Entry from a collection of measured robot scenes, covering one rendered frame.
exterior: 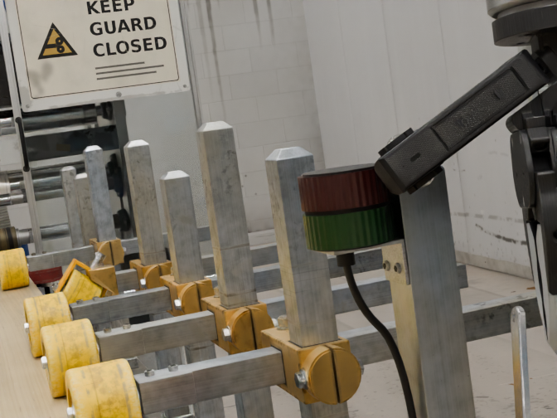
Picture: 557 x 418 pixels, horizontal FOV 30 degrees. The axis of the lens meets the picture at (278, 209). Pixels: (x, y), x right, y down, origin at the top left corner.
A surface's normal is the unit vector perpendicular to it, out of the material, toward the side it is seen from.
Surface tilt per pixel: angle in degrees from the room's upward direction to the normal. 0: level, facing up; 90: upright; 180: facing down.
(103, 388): 53
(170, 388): 90
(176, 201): 90
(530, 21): 85
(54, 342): 46
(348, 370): 90
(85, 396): 59
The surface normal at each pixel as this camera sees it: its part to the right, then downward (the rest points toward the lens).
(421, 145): -0.12, 0.04
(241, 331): 0.31, 0.04
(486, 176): -0.96, 0.16
